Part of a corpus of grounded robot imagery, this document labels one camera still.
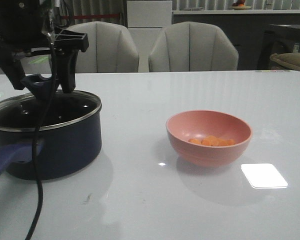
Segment glass lid blue knob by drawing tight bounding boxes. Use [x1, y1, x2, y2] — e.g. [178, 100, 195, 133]
[0, 73, 102, 132]

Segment dark blue saucepan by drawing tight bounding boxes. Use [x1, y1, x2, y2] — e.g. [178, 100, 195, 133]
[0, 89, 103, 188]

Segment grey counter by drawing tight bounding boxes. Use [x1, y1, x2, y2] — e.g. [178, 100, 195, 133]
[172, 9, 300, 70]

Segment black cable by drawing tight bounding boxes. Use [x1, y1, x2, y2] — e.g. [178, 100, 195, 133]
[24, 14, 59, 240]

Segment beige chair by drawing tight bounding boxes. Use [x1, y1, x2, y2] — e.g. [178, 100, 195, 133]
[148, 21, 239, 72]
[68, 21, 140, 73]

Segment white cabinet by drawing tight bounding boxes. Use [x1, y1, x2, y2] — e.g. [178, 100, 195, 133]
[126, 0, 173, 73]

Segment fruit plate on counter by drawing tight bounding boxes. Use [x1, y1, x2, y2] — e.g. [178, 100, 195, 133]
[230, 0, 252, 11]

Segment tan cushion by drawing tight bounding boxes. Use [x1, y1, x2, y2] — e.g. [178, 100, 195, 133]
[269, 52, 300, 72]

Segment right beige chair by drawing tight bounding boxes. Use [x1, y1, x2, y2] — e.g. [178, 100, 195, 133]
[148, 21, 239, 72]

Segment pink bowl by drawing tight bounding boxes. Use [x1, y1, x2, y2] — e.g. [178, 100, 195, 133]
[166, 110, 253, 167]

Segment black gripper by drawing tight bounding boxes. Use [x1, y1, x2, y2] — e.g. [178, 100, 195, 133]
[0, 0, 89, 94]

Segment orange ham slices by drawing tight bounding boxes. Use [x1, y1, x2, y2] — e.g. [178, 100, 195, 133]
[188, 135, 236, 147]

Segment dark side table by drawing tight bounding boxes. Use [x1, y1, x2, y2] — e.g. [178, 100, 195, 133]
[257, 24, 300, 70]

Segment left beige chair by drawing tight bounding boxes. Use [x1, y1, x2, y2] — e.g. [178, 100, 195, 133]
[68, 21, 140, 73]

